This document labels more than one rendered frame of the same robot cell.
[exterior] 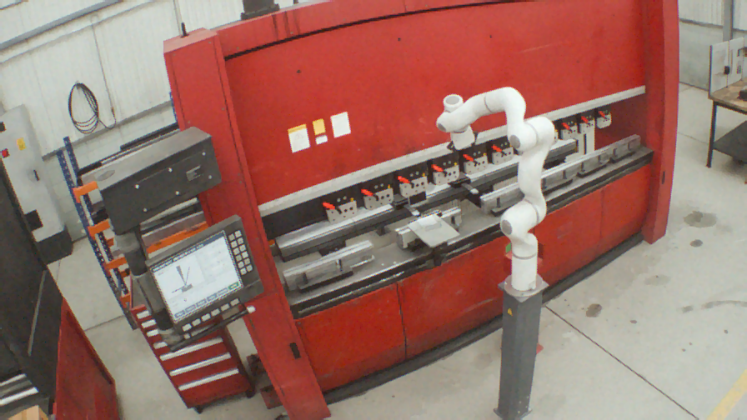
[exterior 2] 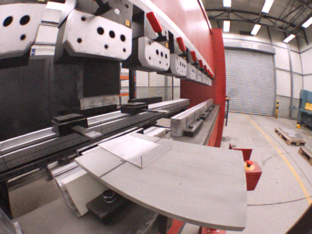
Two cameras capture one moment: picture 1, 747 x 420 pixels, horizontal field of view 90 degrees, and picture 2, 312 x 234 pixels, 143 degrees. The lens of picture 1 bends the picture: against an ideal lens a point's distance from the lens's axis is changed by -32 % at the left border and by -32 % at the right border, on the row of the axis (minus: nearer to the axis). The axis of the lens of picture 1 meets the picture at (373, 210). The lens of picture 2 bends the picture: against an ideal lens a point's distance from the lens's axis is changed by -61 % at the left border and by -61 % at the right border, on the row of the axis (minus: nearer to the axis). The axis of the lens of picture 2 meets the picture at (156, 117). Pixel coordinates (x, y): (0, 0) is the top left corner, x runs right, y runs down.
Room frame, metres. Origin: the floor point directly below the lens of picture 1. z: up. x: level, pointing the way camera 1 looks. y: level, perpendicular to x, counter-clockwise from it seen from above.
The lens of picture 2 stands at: (2.26, -0.16, 1.11)
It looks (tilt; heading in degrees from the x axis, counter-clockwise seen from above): 12 degrees down; 319
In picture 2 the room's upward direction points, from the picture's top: straight up
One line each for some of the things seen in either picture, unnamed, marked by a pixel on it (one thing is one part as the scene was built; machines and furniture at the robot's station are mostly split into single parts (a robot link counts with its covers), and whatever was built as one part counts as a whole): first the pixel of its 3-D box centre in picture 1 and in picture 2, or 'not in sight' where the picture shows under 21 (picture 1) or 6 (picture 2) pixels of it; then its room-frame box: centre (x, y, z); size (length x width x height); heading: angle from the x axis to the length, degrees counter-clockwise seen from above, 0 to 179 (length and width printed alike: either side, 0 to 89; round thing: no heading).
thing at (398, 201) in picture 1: (407, 205); (76, 126); (2.69, -0.19, 1.01); 0.26 x 0.12 x 0.05; 19
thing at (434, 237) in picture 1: (433, 230); (164, 163); (2.39, -0.29, 1.00); 0.26 x 0.18 x 0.01; 19
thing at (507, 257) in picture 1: (523, 256); (242, 166); (2.32, -0.79, 0.75); 0.20 x 0.16 x 0.18; 121
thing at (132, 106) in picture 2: (464, 183); (145, 108); (2.82, -0.56, 1.01); 0.26 x 0.12 x 0.05; 19
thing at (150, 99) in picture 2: not in sight; (146, 100); (3.16, -0.83, 1.02); 0.44 x 0.06 x 0.04; 109
